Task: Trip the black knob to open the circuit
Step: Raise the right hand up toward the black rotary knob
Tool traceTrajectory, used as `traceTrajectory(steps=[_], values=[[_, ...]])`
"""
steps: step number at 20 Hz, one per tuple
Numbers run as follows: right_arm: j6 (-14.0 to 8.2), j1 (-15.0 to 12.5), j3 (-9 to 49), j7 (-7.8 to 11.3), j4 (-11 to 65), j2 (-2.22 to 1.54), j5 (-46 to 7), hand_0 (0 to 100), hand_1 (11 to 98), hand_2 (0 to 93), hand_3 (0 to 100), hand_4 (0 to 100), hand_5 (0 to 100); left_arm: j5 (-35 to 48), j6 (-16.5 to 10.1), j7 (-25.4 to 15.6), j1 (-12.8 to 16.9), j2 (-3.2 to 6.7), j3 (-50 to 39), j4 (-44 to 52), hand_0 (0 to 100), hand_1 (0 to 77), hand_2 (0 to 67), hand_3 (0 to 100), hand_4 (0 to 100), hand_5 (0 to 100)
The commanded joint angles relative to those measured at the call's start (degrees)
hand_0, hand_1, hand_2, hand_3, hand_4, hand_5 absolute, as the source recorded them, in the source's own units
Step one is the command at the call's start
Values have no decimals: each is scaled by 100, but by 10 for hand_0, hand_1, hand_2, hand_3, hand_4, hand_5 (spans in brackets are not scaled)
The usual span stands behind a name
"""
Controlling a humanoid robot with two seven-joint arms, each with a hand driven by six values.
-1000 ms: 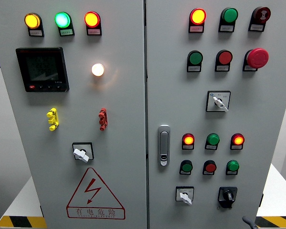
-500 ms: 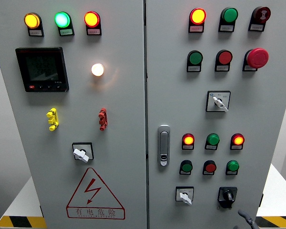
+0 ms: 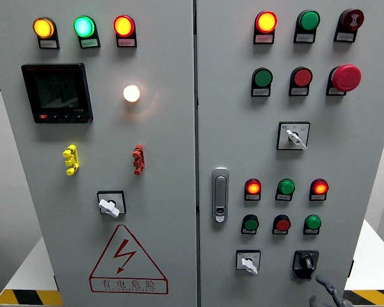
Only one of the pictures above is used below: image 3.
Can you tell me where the black handle turn switch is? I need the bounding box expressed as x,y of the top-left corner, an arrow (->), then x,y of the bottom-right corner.
292,250 -> 320,281

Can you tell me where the black yellow striped tape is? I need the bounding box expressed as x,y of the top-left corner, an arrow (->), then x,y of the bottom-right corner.
342,290 -> 384,306
0,289 -> 64,307

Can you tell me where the small green round lamp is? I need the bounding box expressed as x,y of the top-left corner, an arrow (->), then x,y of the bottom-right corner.
276,178 -> 296,196
304,214 -> 322,231

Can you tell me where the small red push button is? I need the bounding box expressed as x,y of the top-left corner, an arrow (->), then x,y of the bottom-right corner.
273,214 -> 292,232

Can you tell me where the small red round lamp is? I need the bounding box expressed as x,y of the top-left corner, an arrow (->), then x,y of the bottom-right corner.
244,178 -> 262,195
310,178 -> 330,196

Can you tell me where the small green push button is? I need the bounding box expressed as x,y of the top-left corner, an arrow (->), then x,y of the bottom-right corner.
242,214 -> 260,232

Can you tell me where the pale grey cabinet door with lock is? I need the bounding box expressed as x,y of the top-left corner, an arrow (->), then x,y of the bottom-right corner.
196,0 -> 384,307

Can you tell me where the silver door lock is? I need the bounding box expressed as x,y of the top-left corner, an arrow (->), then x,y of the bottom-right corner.
211,167 -> 230,224

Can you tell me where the red warning triangle sign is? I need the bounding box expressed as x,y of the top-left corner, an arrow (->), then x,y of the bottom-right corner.
88,224 -> 169,295

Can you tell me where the pale grey cabinet door with display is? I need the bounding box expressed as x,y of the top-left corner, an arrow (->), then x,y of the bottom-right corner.
0,0 -> 199,307

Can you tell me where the large red stop button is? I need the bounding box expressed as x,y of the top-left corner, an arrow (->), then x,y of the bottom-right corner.
326,64 -> 362,93

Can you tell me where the large red push button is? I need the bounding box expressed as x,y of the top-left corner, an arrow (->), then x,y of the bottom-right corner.
290,66 -> 314,88

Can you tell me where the large green push button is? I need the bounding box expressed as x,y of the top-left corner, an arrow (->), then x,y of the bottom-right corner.
252,67 -> 273,88

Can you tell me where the dark red buzzer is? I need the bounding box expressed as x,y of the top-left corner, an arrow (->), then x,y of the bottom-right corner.
339,8 -> 365,31

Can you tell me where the large red round lamp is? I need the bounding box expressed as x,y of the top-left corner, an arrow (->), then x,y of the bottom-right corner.
113,15 -> 136,38
255,10 -> 278,34

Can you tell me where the white round lamp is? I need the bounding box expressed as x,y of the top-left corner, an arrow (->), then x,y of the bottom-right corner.
122,84 -> 141,104

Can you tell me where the black display meter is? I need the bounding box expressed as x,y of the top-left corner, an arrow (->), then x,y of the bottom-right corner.
20,63 -> 94,124

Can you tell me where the large lit green round lamp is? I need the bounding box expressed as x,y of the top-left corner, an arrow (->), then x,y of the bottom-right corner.
73,15 -> 97,38

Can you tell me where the yellow round lamp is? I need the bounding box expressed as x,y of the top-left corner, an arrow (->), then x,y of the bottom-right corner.
32,17 -> 56,40

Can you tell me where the small white handle turn switch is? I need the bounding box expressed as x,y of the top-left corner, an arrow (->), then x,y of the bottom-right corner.
236,249 -> 262,276

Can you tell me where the white handle switch blue mark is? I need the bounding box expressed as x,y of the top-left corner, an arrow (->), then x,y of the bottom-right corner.
276,121 -> 310,152

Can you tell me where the small red handle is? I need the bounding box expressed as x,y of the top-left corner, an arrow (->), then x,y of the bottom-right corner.
132,144 -> 145,176

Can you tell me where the small yellow handle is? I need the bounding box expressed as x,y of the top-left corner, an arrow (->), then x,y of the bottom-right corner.
62,144 -> 80,177

